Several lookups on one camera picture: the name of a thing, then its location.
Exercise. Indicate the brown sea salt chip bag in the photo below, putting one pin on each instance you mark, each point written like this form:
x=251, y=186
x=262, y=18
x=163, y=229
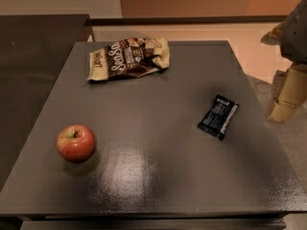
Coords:
x=129, y=58

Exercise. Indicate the red apple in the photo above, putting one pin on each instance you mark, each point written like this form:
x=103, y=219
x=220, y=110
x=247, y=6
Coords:
x=76, y=143

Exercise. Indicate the black snack bar wrapper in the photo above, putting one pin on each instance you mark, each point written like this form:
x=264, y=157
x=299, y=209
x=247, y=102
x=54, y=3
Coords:
x=217, y=119

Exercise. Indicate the dark side counter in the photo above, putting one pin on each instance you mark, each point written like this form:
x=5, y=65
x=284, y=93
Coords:
x=33, y=50

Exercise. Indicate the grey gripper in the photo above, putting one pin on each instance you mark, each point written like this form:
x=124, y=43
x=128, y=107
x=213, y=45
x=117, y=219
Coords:
x=295, y=37

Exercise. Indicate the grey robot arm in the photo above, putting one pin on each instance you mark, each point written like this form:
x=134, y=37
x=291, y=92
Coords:
x=293, y=44

